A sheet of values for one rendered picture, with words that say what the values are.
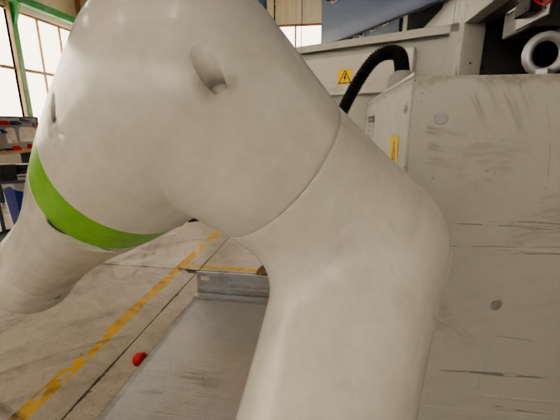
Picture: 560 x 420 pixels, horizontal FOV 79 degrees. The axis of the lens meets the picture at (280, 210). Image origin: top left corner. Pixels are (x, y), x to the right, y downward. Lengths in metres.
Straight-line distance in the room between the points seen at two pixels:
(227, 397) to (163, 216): 0.56
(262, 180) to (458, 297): 0.32
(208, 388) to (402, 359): 0.58
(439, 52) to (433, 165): 0.68
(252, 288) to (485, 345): 0.69
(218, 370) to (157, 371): 0.13
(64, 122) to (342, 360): 0.18
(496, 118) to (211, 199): 0.31
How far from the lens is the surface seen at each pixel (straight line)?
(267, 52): 0.17
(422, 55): 1.05
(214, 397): 0.74
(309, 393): 0.19
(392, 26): 1.81
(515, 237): 0.43
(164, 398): 0.76
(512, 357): 0.50
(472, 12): 0.95
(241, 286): 1.04
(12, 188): 5.47
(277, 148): 0.16
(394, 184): 0.22
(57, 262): 0.35
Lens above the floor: 1.34
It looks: 14 degrees down
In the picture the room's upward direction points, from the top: straight up
